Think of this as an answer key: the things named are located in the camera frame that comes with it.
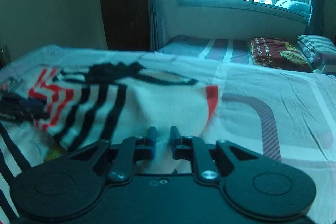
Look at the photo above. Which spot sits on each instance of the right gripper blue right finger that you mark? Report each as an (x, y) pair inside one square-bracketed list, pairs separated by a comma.
[(187, 147)]

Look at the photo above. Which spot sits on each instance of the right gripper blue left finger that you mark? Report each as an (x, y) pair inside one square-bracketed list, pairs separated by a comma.
[(138, 148)]

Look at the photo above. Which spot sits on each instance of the striped white knit sweater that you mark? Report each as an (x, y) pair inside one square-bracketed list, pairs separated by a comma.
[(100, 102)]

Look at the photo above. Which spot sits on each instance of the striped folded blanket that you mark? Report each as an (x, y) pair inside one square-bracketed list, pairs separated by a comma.
[(225, 50)]

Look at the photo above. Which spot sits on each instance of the patterned white bed sheet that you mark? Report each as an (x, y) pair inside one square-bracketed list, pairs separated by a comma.
[(271, 141)]

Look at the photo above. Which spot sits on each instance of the maroon yellow pillow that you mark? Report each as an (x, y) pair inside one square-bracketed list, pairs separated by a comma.
[(277, 54)]

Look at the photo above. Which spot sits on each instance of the dark wooden door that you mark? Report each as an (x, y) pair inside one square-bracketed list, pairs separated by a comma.
[(126, 24)]

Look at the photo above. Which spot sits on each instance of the grey striped pillow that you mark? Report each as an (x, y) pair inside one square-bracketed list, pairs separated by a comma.
[(320, 52)]

